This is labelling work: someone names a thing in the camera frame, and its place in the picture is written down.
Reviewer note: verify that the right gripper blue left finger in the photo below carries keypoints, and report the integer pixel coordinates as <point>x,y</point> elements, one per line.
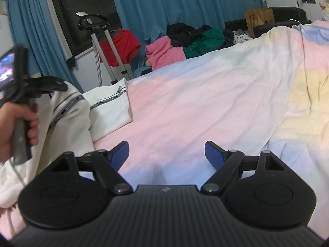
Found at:
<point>105,166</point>

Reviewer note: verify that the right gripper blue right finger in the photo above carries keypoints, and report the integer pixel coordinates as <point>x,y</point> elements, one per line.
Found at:
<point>229,166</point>

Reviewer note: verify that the white zip-up jacket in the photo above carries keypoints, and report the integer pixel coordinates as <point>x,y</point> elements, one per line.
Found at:
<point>69,122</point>

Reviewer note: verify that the person's left hand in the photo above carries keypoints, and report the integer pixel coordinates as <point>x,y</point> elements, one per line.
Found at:
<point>10,112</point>

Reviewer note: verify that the blue curtain left panel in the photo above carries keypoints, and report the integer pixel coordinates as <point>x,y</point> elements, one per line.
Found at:
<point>31,26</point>

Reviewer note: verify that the blue curtain panel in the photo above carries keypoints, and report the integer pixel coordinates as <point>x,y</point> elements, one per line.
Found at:
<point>31,26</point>
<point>148,19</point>

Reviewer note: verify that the pastel rainbow bed blanket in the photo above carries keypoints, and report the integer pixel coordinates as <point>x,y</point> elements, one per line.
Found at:
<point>267,93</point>

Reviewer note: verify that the red garment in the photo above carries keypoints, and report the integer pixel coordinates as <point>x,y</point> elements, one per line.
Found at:
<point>126,45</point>

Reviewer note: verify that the dark window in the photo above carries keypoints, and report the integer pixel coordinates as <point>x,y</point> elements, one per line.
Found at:
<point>66,11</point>

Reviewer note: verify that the pink garment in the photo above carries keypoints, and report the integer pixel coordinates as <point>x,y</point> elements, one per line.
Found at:
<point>161,53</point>

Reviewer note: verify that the green garment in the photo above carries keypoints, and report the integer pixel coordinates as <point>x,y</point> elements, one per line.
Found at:
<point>211,40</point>

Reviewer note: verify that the black garment pile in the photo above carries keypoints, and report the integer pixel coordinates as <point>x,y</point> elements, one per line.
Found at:
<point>183,35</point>

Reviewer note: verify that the brown paper bag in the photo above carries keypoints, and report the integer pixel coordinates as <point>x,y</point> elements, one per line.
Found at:
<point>258,17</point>

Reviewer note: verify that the blue curtain right panel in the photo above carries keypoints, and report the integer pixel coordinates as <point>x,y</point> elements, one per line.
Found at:
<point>148,19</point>

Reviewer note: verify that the black sofa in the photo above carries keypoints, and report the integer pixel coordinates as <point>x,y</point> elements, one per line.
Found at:
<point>283,16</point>

